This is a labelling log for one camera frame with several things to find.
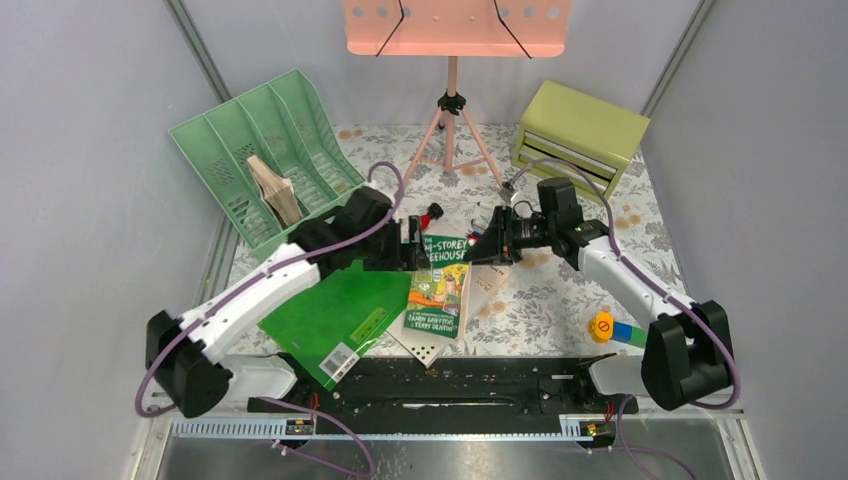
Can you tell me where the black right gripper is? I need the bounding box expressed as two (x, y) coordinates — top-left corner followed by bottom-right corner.
(464, 205), (556, 266)

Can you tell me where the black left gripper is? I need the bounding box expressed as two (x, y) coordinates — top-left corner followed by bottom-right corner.
(357, 215), (430, 271)

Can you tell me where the purple 52-storey treehouse book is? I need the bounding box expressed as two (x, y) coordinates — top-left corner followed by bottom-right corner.
(246, 155), (304, 228)

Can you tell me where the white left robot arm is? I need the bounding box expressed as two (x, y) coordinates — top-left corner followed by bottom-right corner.
(134, 186), (429, 418)

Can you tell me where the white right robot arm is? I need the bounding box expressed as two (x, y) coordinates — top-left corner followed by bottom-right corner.
(464, 177), (740, 412)

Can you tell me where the red and black stamp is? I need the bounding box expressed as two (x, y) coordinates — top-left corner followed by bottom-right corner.
(409, 203), (444, 232)

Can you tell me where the white sketch pad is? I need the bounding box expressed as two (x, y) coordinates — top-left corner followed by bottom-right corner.
(388, 224), (510, 367)

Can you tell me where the green plastic folder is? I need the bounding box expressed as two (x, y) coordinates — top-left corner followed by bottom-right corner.
(259, 261), (412, 391)

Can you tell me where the yellow-green drawer cabinet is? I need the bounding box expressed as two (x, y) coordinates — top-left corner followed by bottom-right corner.
(511, 80), (650, 199)

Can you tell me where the yellow blue green toy block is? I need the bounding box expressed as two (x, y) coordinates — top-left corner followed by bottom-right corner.
(588, 311), (647, 349)

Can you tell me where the green plastic file organizer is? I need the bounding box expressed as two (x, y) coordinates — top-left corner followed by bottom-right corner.
(169, 69), (365, 260)

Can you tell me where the pink music stand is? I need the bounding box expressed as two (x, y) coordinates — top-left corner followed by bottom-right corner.
(342, 0), (572, 184)

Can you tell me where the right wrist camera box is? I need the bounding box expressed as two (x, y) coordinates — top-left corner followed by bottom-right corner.
(498, 181), (519, 206)

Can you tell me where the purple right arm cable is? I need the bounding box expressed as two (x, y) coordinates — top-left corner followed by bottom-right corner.
(510, 156), (742, 480)

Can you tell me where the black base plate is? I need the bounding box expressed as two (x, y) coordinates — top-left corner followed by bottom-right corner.
(247, 357), (638, 428)

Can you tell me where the grey cable duct rail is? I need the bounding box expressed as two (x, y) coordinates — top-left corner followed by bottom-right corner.
(170, 415), (595, 442)

